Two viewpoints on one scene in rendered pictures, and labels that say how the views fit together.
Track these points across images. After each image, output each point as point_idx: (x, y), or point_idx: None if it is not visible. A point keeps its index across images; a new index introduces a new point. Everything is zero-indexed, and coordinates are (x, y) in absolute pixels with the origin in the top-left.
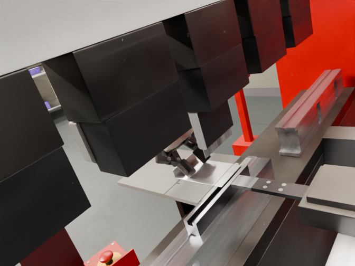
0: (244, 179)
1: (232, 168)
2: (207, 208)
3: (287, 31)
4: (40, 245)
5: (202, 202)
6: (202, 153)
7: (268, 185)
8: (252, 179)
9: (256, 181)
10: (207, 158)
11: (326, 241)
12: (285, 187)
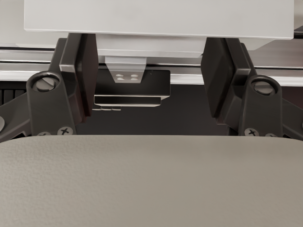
0: (130, 67)
1: (179, 53)
2: (6, 52)
3: None
4: None
5: (11, 46)
6: (208, 78)
7: (126, 75)
8: (136, 70)
9: (130, 71)
10: (203, 58)
11: None
12: (129, 79)
